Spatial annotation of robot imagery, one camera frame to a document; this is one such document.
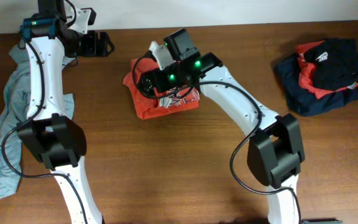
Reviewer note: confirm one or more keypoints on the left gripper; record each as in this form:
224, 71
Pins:
93, 49

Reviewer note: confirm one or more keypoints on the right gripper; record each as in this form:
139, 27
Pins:
159, 74

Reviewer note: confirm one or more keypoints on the orange printed t-shirt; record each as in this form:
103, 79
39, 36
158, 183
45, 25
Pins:
146, 108

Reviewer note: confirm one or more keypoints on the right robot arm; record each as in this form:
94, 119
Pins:
275, 149

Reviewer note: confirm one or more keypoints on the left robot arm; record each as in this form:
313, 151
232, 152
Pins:
59, 31

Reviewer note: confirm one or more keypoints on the navy folded garment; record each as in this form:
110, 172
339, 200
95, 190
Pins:
301, 100

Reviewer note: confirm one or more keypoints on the red folded garment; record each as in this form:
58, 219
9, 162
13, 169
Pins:
307, 70

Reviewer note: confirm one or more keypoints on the black folded Nike garment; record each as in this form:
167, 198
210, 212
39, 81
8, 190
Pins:
336, 63

